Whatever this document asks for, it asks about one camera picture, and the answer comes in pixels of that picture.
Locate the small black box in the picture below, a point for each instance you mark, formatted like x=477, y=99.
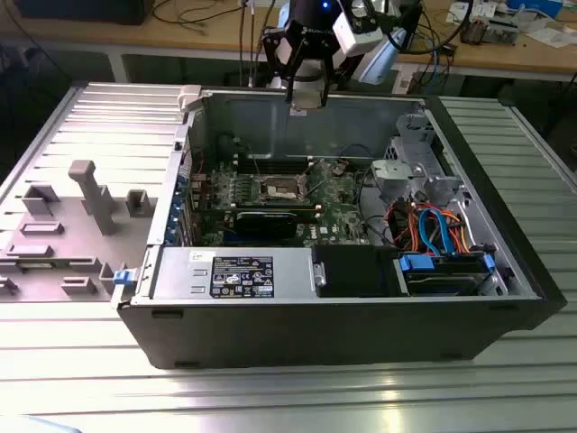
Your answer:
x=448, y=48

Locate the black tower box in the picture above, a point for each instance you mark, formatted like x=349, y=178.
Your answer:
x=412, y=22

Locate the metal locking lever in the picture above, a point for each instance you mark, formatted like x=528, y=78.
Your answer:
x=254, y=163
x=316, y=167

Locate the blue box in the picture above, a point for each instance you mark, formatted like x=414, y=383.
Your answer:
x=536, y=5

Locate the black graphics card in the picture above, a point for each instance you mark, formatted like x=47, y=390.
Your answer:
x=266, y=224

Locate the grey electronic device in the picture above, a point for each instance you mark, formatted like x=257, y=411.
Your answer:
x=500, y=31

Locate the green motherboard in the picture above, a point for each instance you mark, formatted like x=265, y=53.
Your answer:
x=336, y=203

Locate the blue case latch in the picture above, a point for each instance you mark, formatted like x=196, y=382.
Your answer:
x=122, y=277

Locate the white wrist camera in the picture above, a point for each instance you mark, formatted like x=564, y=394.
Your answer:
x=356, y=38

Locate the hard disk in blue carrier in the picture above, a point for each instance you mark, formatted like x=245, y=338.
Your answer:
x=414, y=264

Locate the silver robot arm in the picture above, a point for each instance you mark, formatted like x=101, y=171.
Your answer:
x=378, y=63

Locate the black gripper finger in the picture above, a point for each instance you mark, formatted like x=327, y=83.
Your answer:
x=330, y=67
x=275, y=49

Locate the grey parts rack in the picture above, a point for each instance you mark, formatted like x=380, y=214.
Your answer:
x=67, y=243

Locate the white paper sheets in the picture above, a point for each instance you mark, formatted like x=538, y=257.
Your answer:
x=550, y=36
x=464, y=11

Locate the CPU socket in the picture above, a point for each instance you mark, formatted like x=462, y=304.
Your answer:
x=281, y=188

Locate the black disk bay cover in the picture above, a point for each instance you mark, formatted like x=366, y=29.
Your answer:
x=347, y=270

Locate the grey metal drive cage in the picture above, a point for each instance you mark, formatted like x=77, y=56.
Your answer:
x=396, y=176

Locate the large black box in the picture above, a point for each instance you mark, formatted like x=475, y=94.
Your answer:
x=81, y=11

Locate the wooden desk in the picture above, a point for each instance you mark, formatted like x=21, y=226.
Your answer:
x=135, y=34

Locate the black PC case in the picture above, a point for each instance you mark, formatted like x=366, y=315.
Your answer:
x=315, y=334

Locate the silver power supply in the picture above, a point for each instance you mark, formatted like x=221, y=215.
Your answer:
x=180, y=273

